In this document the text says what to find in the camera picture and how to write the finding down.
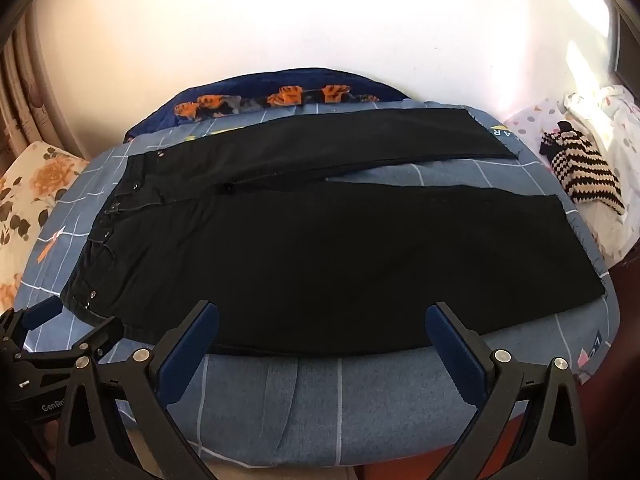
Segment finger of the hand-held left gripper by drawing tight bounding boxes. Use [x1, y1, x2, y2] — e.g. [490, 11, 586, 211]
[15, 316, 125, 368]
[0, 296, 63, 356]

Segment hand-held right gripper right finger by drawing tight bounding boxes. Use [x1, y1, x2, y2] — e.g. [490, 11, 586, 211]
[425, 301, 588, 480]

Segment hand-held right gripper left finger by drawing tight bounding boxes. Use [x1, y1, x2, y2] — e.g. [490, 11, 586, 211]
[56, 300, 221, 480]

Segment black pants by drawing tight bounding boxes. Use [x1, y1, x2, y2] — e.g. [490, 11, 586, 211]
[60, 106, 606, 358]

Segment floral pillow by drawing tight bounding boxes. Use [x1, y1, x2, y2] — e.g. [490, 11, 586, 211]
[0, 141, 90, 311]

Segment blue checked bedsheet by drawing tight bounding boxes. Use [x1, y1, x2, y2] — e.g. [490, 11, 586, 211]
[12, 100, 623, 480]

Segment black and cream knit garment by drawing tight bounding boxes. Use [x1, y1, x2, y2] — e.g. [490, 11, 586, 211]
[540, 122, 627, 217]

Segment beige curtain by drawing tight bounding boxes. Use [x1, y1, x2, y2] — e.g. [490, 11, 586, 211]
[0, 10, 83, 181]

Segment dark blue orange-print pillow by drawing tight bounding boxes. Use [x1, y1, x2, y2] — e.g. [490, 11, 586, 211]
[124, 66, 416, 141]

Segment white dotted cloth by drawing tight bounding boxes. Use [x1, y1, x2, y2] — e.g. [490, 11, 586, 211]
[502, 85, 640, 266]

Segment dark frame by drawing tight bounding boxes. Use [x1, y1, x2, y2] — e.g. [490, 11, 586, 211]
[612, 10, 640, 86]

